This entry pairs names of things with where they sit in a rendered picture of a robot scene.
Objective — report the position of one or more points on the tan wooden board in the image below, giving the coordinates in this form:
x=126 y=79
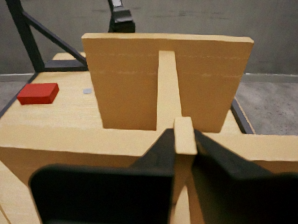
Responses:
x=124 y=73
x=25 y=148

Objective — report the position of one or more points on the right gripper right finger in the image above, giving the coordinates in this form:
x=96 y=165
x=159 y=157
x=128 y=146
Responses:
x=233 y=190

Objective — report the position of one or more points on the red rectangular block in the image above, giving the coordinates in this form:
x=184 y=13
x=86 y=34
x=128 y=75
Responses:
x=39 y=93

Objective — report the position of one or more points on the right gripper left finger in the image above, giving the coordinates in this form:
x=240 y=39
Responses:
x=87 y=194

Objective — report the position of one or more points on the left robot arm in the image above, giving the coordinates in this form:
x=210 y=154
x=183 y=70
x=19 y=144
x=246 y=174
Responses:
x=121 y=21

